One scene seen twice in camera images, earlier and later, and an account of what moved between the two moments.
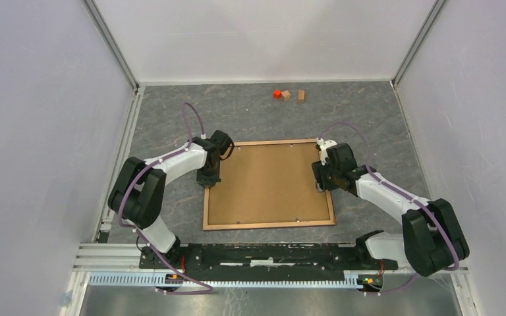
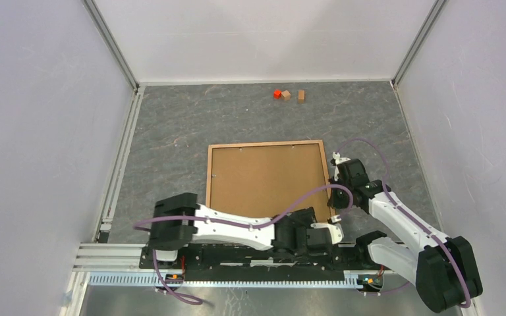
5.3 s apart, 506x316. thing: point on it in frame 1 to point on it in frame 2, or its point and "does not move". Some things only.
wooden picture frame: (267, 184) does not move
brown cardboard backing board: (268, 184) does not move
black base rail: (263, 259) does not move
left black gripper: (211, 181) to (304, 217)
